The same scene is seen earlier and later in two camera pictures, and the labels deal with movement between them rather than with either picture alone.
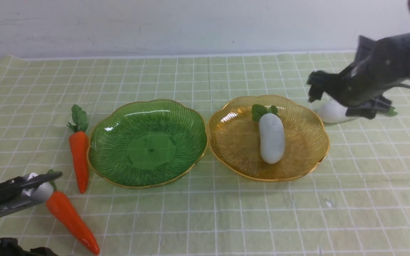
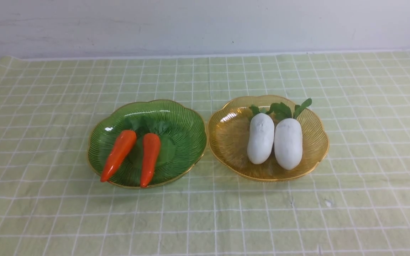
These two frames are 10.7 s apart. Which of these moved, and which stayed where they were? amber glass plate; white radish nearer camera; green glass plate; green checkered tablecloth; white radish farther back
Moved: white radish farther back; white radish nearer camera
Stayed: amber glass plate; green glass plate; green checkered tablecloth
